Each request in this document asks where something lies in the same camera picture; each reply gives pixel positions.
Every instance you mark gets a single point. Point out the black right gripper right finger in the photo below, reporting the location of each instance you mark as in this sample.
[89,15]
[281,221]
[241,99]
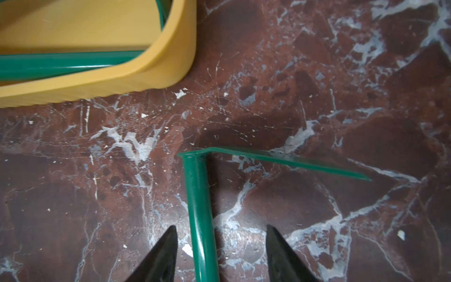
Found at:
[283,263]

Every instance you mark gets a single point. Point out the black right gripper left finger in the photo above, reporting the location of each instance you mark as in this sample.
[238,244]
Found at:
[160,263]

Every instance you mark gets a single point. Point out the green hoe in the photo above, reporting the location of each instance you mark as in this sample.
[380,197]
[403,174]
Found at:
[199,203]
[44,39]

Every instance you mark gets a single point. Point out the yellow plastic storage box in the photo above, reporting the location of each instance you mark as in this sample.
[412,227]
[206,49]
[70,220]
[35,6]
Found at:
[162,65]

